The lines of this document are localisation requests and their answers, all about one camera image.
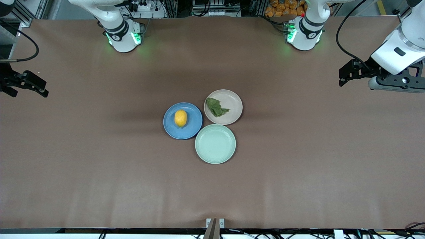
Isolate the blue plate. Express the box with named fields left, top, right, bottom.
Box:
left=163, top=102, right=203, bottom=140

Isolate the green lettuce leaf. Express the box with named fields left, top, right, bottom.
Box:
left=206, top=97, right=230, bottom=118

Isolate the aluminium frame profile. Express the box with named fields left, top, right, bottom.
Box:
left=10, top=0, right=50, bottom=28

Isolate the small metal bracket plate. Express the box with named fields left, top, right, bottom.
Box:
left=206, top=218, right=225, bottom=229

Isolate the black left camera mount bracket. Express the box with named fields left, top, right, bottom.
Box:
left=377, top=61, right=425, bottom=90

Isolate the beige plate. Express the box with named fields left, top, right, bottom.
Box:
left=204, top=89, right=243, bottom=125

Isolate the white power strip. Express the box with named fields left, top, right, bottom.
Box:
left=128, top=2, right=152, bottom=12

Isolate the yellow lemon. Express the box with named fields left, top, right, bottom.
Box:
left=174, top=110, right=188, bottom=128

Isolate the mint green plate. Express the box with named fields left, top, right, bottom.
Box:
left=195, top=124, right=236, bottom=164

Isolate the brown camera stand pole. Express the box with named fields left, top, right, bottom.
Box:
left=203, top=218, right=220, bottom=239

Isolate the white background equipment box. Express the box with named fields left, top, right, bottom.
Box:
left=193, top=0, right=241, bottom=17

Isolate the bag of orange fruits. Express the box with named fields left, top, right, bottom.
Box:
left=265, top=0, right=307, bottom=18

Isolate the brown table cover mat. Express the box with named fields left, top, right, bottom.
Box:
left=0, top=16, right=425, bottom=229

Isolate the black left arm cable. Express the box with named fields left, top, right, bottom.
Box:
left=336, top=0, right=372, bottom=70

